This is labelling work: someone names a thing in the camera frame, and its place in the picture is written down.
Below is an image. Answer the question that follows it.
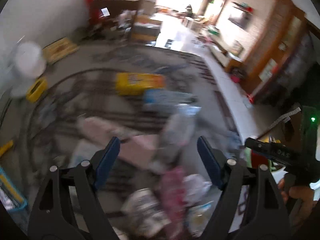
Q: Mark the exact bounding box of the clear wrapper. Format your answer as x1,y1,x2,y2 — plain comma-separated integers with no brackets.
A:
183,174,212,203

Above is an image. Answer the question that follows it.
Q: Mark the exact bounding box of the pink snack bag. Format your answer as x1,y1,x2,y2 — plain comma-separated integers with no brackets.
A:
159,166,185,239

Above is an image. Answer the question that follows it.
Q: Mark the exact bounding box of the blue white snack packet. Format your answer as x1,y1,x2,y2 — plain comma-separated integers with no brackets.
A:
186,201,213,237

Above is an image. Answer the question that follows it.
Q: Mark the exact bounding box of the blue white long box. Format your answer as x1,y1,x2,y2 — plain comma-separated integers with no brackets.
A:
143,89,198,113

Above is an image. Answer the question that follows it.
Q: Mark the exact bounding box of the yellow orange drink box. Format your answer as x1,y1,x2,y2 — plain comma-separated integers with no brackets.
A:
116,73,165,96

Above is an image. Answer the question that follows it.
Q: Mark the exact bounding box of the red green trash bin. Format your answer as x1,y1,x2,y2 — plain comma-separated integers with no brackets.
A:
244,147,285,172

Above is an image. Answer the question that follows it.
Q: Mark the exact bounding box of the person right hand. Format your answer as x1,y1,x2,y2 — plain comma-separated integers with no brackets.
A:
278,178,317,228

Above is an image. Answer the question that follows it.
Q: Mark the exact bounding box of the dark wooden chair right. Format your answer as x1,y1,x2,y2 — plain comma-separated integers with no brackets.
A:
257,107,302,140

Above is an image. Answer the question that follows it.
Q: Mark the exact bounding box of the dark wooden chair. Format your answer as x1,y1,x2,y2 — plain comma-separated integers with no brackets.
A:
87,0,140,41
257,107,302,140

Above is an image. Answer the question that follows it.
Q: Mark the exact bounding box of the red white broom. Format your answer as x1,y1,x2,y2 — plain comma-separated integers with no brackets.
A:
240,59,278,105

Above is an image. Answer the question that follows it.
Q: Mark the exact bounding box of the small red floor bin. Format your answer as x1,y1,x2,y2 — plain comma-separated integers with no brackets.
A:
230,67,247,83

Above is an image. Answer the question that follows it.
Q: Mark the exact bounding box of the blue green toy board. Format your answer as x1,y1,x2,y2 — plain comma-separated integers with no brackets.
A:
0,167,28,223

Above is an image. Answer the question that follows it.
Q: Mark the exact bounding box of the yellow tape dispenser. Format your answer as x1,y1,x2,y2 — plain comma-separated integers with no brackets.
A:
26,77,48,103

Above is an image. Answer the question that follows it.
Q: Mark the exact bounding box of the low tv cabinet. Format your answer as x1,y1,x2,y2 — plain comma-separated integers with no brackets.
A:
200,28,244,73

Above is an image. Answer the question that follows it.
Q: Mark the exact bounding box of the gold patterned flat box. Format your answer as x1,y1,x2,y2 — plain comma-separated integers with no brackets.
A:
42,37,79,64

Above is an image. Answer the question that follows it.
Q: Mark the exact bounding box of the white desk lamp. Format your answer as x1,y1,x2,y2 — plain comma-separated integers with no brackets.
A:
1,37,46,98

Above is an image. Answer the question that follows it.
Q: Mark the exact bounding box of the small dark stool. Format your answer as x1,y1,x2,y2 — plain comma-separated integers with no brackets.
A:
164,39,174,49

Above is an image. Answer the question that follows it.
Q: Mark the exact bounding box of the wooden sofa with cushions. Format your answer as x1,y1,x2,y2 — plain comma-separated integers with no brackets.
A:
131,0,163,43

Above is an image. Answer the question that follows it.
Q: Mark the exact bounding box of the dark wooden chair left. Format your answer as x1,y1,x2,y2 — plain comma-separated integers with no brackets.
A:
87,0,140,41

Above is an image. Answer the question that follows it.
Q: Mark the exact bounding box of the wall mounted television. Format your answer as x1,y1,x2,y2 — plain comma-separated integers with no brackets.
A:
228,7,252,30

